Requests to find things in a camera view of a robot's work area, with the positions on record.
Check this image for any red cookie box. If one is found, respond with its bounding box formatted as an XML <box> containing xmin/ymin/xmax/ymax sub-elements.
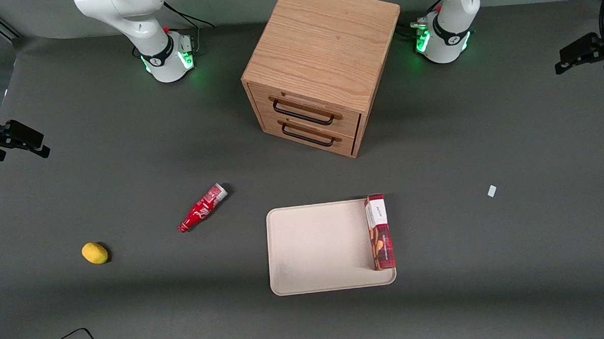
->
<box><xmin>363</xmin><ymin>192</ymin><xmax>397</xmax><ymax>272</ymax></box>

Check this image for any beige rectangular tray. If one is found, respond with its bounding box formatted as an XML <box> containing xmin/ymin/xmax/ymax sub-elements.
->
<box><xmin>265</xmin><ymin>196</ymin><xmax>398</xmax><ymax>297</ymax></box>

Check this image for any yellow lemon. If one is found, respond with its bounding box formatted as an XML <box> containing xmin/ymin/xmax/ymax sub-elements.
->
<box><xmin>81</xmin><ymin>241</ymin><xmax>110</xmax><ymax>266</ymax></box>

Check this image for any red cola bottle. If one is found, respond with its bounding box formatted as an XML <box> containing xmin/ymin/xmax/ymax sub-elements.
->
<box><xmin>176</xmin><ymin>182</ymin><xmax>231</xmax><ymax>234</ymax></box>

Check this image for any wooden drawer front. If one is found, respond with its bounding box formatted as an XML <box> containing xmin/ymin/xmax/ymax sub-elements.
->
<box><xmin>259</xmin><ymin>108</ymin><xmax>359</xmax><ymax>159</ymax></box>
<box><xmin>248</xmin><ymin>78</ymin><xmax>363</xmax><ymax>142</ymax></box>

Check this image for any wooden drawer cabinet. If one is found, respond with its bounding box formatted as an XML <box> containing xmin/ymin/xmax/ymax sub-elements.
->
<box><xmin>237</xmin><ymin>0</ymin><xmax>408</xmax><ymax>164</ymax></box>

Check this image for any black cable at arm base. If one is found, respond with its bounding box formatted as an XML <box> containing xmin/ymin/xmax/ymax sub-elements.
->
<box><xmin>162</xmin><ymin>0</ymin><xmax>215</xmax><ymax>32</ymax></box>

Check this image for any black metal drawer handle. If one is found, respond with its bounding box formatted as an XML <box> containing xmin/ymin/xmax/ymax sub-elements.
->
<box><xmin>272</xmin><ymin>97</ymin><xmax>337</xmax><ymax>128</ymax></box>
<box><xmin>281</xmin><ymin>120</ymin><xmax>337</xmax><ymax>150</ymax></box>

